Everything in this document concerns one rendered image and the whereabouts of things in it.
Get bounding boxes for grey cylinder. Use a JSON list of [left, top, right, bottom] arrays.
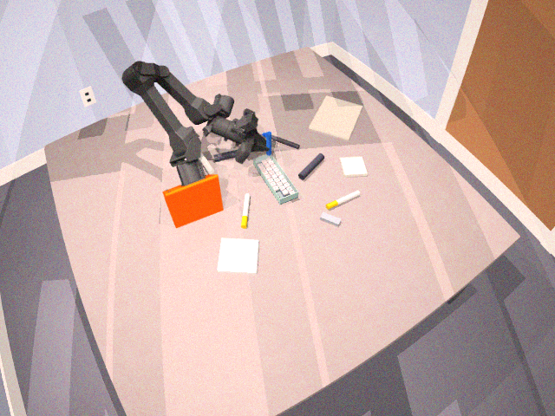
[[214, 150, 237, 162], [298, 153, 324, 179], [262, 133, 300, 149]]

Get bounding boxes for blue tapered rod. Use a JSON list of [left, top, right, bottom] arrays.
[[266, 132, 271, 157]]

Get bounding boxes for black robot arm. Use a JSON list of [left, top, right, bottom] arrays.
[[121, 61, 258, 186]]

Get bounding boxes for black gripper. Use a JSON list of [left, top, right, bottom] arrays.
[[222, 119, 270, 165]]

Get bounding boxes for white rectangular block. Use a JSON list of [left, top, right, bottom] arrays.
[[320, 212, 341, 227]]

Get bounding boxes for white keyboard with letter keys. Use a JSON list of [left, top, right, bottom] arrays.
[[253, 155, 299, 205]]

